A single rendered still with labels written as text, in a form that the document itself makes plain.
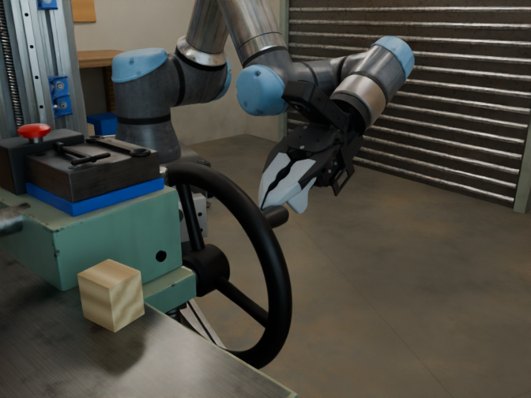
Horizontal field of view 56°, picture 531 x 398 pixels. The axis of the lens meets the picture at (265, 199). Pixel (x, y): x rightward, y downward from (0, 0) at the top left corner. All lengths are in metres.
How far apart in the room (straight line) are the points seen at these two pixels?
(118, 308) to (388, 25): 3.36
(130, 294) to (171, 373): 0.08
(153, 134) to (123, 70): 0.14
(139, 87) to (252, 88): 0.38
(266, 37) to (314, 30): 3.32
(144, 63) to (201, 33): 0.14
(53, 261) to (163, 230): 0.11
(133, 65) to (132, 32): 3.08
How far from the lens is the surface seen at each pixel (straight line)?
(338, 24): 3.92
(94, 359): 0.39
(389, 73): 0.77
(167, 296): 0.52
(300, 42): 4.19
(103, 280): 0.40
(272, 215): 0.59
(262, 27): 0.78
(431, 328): 2.04
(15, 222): 0.50
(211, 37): 1.10
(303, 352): 1.84
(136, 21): 4.16
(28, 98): 1.16
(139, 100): 1.08
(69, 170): 0.46
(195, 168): 0.60
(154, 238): 0.51
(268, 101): 0.73
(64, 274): 0.47
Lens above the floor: 1.13
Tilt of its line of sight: 21 degrees down
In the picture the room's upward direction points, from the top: straight up
